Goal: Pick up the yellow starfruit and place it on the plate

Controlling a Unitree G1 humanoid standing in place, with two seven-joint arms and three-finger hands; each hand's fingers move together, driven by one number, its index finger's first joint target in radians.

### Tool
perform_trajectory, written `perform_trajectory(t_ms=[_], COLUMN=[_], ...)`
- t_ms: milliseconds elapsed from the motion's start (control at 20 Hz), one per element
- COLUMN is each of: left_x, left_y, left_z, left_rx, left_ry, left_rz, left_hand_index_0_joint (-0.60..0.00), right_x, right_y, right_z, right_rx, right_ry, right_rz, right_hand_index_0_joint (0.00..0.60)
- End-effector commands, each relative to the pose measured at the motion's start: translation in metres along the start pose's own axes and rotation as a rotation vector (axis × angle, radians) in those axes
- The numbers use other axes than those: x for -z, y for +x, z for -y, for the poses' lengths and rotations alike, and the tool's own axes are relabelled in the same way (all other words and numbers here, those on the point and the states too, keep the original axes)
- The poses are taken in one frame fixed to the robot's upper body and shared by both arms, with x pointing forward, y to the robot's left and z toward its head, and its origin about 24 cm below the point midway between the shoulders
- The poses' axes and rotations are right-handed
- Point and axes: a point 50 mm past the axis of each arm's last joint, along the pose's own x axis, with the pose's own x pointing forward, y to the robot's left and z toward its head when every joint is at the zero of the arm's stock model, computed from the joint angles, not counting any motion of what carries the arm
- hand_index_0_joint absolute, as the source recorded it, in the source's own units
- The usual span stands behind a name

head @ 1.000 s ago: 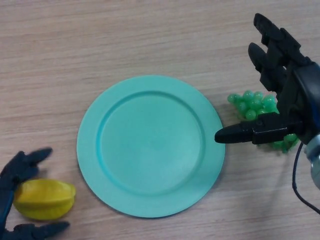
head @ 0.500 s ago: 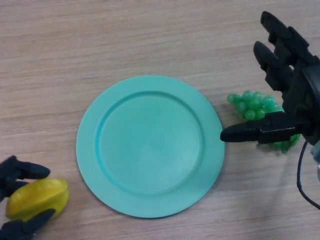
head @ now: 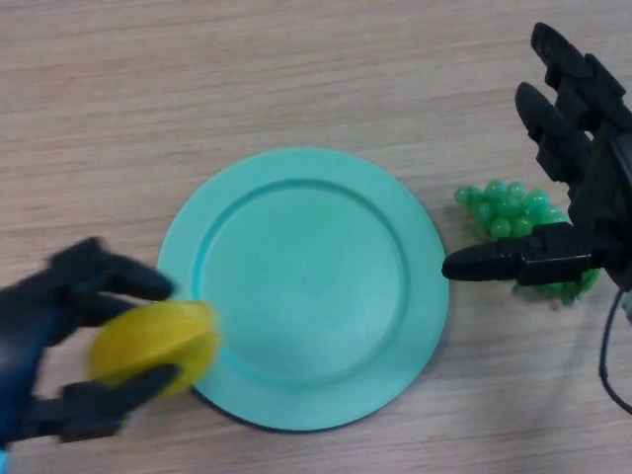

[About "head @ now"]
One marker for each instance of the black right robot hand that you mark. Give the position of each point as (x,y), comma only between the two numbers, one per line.
(602,197)

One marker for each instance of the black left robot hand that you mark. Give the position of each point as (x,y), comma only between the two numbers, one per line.
(24,326)

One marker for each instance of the yellow starfruit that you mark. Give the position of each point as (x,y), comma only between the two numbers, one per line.
(158,336)

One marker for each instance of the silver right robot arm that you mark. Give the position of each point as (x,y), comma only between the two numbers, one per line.
(628,308)

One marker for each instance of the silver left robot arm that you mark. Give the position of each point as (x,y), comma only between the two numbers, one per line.
(4,464)

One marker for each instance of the green round plate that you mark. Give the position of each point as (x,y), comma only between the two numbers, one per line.
(316,296)

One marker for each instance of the green grape bunch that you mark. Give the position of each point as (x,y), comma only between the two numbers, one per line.
(498,212)

